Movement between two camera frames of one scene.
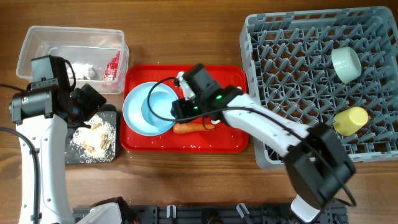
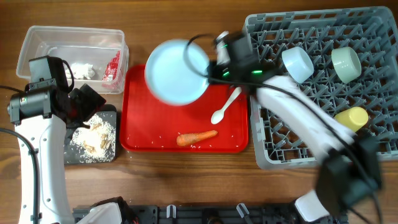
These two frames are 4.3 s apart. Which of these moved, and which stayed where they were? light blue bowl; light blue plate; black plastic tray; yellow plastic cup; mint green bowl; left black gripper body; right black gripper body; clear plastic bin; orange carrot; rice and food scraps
Moved: light blue bowl; orange carrot; light blue plate; right black gripper body
Stayed: rice and food scraps; clear plastic bin; black plastic tray; left black gripper body; mint green bowl; yellow plastic cup
